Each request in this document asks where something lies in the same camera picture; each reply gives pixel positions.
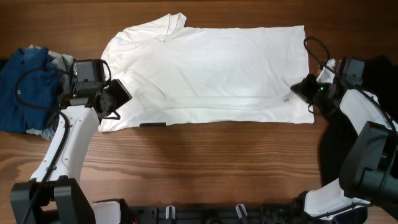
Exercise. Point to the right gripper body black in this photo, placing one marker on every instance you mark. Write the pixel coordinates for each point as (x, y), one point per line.
(306, 90)

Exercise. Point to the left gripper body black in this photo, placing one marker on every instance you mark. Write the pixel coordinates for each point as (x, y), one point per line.
(118, 94)

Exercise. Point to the white polo shirt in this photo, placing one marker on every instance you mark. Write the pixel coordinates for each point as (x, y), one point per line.
(178, 74)

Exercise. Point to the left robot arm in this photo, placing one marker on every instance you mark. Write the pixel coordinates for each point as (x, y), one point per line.
(53, 193)

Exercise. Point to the grey folded garment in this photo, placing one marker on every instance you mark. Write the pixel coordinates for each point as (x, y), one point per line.
(67, 63)

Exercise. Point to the black garment right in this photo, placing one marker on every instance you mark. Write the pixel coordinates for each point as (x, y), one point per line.
(357, 124)

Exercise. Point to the blue folded polo shirt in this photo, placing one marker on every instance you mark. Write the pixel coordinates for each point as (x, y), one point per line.
(23, 75)

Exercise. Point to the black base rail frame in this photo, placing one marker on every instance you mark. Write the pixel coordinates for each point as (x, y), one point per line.
(238, 214)

